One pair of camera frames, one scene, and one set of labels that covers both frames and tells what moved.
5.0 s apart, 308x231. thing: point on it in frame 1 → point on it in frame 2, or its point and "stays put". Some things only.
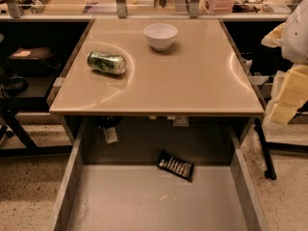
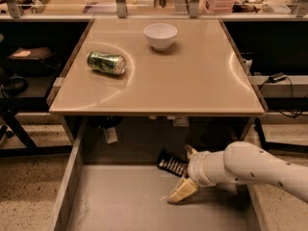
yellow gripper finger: x=294 y=93 → x=184 y=190
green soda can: x=115 y=64 stays put
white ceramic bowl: x=161 y=35 stays put
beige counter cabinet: x=201 y=75 stays put
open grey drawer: x=117 y=187 stays put
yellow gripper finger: x=273 y=38 → x=190 y=151
